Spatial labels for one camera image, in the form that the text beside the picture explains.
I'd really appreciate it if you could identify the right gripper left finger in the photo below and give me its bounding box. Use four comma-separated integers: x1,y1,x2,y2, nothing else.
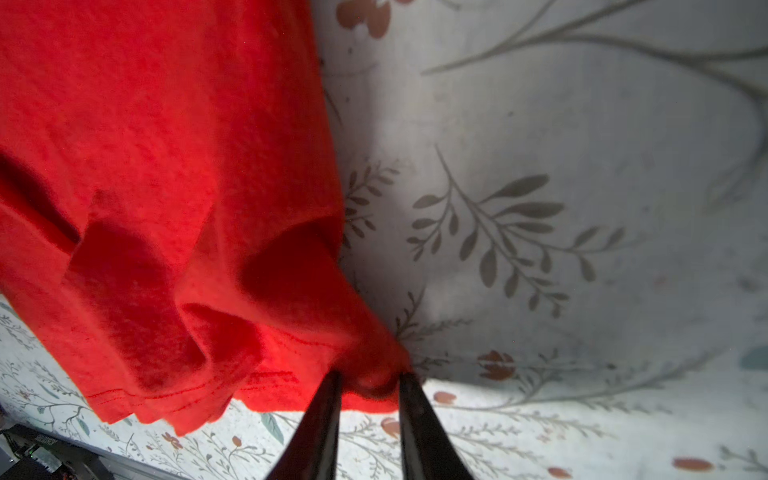
266,371,343,480

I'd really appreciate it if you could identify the red t shirt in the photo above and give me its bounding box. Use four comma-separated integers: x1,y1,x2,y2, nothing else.
1,1,410,435

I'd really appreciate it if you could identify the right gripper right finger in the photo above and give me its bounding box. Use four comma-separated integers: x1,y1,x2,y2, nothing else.
399,373,474,480

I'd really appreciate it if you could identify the floral table cloth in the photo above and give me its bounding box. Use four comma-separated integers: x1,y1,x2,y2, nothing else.
1,1,767,479

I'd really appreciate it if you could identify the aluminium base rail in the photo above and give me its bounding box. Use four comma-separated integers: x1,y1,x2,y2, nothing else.
1,416,177,480

